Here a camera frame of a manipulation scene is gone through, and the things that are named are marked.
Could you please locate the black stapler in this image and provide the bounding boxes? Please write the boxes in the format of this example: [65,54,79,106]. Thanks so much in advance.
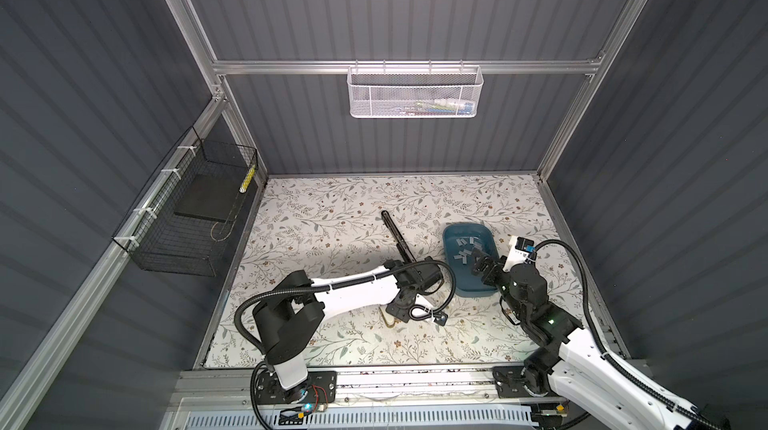
[381,210,416,264]

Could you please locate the teal plastic tray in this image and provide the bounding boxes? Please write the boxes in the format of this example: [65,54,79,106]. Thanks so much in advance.
[443,222,498,298]

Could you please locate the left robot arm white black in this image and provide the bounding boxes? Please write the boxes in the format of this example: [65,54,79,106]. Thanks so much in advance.
[234,257,456,402]

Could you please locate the white wire mesh basket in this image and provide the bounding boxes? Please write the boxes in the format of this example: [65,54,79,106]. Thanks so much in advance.
[346,63,484,119]

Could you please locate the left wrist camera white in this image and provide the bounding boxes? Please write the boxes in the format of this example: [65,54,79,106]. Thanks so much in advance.
[415,310,448,327]

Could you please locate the black wire basket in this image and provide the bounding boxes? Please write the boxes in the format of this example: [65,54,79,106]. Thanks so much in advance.
[113,130,260,277]

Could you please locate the yellow marker pen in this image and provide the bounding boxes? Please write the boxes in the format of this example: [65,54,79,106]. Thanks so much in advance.
[239,165,256,194]

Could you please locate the pens in white basket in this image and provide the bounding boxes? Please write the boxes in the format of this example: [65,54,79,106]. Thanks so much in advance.
[401,98,476,118]

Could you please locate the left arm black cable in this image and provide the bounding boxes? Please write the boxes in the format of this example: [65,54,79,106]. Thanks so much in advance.
[233,258,458,430]

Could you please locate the black foam pad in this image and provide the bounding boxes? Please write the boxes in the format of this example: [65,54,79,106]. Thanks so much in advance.
[174,175,245,223]

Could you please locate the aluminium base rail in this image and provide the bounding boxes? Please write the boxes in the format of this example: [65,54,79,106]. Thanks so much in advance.
[173,363,655,413]

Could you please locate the staple strips in tray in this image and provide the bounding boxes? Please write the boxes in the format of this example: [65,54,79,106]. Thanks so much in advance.
[453,237,486,266]

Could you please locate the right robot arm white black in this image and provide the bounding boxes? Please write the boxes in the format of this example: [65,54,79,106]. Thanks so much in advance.
[472,238,718,429]

